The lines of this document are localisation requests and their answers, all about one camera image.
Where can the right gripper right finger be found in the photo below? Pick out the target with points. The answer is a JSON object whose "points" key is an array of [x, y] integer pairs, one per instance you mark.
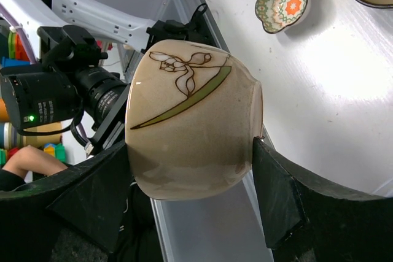
{"points": [[306, 217]]}

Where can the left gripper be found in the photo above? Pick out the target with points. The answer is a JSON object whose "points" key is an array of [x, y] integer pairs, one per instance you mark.
{"points": [[109, 119]]}

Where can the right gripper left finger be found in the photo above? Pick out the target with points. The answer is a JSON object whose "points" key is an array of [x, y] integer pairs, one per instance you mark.
{"points": [[73, 215]]}

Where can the beige bowl with flower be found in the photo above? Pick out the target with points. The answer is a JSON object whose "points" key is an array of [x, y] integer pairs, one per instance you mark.
{"points": [[193, 111]]}

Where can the person forearm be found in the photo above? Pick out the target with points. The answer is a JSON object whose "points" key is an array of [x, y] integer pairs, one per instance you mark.
{"points": [[28, 159]]}

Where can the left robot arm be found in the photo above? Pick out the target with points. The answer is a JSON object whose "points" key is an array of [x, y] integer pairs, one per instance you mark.
{"points": [[63, 79]]}

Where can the aluminium frame rail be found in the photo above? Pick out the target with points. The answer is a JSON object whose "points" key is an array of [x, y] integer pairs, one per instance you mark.
{"points": [[224, 227]]}

